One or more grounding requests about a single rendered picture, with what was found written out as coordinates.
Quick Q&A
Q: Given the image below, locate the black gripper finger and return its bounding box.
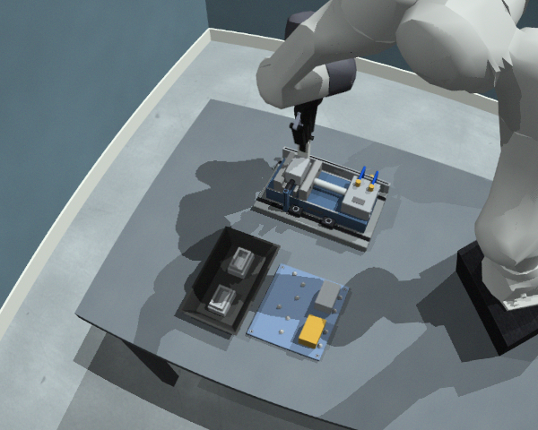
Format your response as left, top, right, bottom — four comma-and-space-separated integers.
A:
290, 109, 313, 159
308, 107, 317, 158

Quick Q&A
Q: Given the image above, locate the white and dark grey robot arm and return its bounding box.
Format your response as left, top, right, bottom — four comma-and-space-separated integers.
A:
256, 0, 538, 311

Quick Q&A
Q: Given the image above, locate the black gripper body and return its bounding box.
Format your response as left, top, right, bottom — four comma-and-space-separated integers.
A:
294, 98, 323, 122

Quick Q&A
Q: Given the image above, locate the yellow rectangular block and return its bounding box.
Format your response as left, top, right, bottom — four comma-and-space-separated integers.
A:
299, 314, 326, 349

